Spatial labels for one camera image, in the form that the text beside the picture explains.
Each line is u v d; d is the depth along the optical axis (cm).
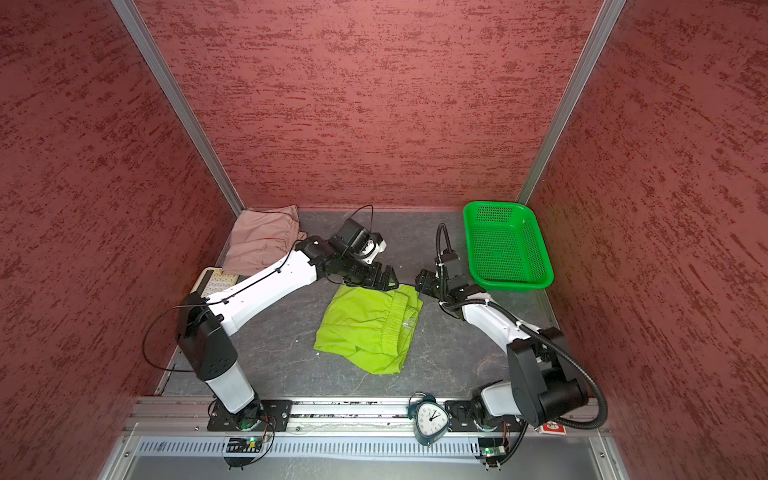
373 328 84
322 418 76
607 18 72
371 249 67
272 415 73
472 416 70
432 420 71
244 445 71
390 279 71
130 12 71
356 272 67
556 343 43
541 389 42
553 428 71
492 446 71
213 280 98
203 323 44
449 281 69
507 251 110
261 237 107
